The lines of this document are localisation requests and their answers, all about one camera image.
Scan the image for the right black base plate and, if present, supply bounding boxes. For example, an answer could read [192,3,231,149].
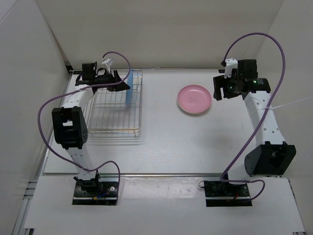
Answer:
[198,180,252,207]

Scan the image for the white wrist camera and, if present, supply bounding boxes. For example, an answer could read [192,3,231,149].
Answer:
[221,58,238,78]
[102,57,114,73]

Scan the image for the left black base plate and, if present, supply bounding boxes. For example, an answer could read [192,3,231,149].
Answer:
[72,176,119,206]

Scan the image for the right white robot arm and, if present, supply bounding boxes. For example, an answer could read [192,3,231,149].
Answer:
[213,58,296,196]

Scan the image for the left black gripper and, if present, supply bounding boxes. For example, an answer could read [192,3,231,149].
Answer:
[94,70,131,92]

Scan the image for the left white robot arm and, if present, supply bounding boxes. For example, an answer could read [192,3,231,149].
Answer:
[52,62,131,199]

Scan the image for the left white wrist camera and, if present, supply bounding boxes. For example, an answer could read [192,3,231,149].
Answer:
[102,57,114,73]

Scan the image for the blue plate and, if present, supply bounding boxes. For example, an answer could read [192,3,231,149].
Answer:
[125,70,134,106]

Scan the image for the cream plate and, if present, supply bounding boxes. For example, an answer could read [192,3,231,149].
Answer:
[178,103,211,115]

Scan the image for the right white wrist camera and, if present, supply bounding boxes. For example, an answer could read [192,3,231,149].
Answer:
[221,58,238,78]

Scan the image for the pink plate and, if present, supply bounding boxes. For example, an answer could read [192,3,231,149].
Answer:
[177,85,212,106]

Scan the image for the metal wire dish rack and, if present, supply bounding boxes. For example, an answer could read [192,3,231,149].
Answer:
[84,70,143,138]

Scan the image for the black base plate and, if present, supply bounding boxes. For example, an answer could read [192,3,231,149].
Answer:
[198,180,252,207]
[72,176,119,206]

